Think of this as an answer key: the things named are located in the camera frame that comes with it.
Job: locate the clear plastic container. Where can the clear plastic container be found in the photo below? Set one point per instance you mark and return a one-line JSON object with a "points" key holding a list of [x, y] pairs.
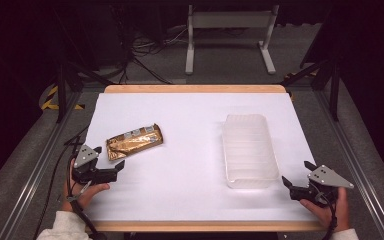
{"points": [[249, 150]]}

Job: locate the wooden table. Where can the wooden table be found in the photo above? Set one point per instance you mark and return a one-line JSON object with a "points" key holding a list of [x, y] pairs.
{"points": [[193, 88]]}

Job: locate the white table cover sheet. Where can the white table cover sheet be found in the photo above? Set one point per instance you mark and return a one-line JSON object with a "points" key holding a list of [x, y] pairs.
{"points": [[196, 133]]}

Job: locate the black tripod stand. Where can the black tripod stand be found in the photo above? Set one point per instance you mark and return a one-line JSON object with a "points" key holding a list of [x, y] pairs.
{"points": [[62, 90], [334, 86]]}

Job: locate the aluminium floor rail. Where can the aluminium floor rail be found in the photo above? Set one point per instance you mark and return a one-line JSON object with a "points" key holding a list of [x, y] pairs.
{"points": [[353, 160], [36, 166]]}

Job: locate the white metal stand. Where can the white metal stand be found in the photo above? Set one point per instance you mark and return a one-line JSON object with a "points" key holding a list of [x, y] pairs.
{"points": [[230, 20]]}

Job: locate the yellow black hazard tape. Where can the yellow black hazard tape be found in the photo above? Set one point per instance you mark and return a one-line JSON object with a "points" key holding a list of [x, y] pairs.
{"points": [[50, 100]]}

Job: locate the gold foil snack packet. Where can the gold foil snack packet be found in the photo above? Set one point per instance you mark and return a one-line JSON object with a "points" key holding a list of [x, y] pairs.
{"points": [[134, 142]]}

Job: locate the person's right hand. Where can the person's right hand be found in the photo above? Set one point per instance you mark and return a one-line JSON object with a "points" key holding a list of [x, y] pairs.
{"points": [[326, 210]]}

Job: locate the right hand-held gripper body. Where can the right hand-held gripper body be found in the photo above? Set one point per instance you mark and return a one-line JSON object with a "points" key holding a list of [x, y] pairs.
{"points": [[329, 177]]}

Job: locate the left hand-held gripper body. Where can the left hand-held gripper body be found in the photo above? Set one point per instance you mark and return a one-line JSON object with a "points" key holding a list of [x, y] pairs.
{"points": [[86, 156]]}

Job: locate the person's left hand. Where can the person's left hand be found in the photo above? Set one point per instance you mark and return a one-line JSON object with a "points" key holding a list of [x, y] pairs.
{"points": [[86, 196]]}

